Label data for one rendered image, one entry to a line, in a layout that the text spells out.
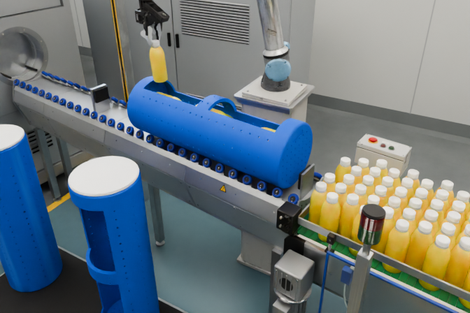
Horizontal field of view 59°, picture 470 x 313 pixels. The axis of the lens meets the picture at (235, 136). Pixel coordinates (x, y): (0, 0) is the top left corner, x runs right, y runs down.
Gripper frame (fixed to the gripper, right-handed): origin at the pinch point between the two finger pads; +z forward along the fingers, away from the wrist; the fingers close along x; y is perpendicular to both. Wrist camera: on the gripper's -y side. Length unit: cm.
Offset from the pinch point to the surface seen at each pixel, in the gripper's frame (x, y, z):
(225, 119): 5, -44, 24
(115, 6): -33, 68, -1
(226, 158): 11, -49, 38
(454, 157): -243, -106, 145
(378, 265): 14, -118, 54
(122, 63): -33, 69, 34
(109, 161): 40, -9, 40
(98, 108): 0, 54, 49
